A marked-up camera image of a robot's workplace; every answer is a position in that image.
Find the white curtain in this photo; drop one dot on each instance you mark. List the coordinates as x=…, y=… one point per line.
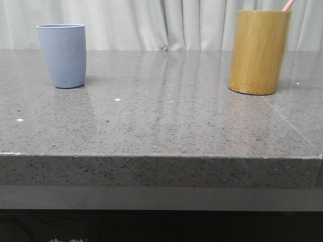
x=131, y=25

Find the grey cabinet under counter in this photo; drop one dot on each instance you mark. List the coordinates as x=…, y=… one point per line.
x=58, y=213

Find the pink chopstick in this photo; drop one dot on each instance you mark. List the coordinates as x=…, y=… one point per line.
x=288, y=5

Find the bamboo cylindrical holder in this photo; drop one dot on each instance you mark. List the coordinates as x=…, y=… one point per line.
x=258, y=51

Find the blue plastic cup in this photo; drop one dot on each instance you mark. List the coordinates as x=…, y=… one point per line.
x=64, y=50

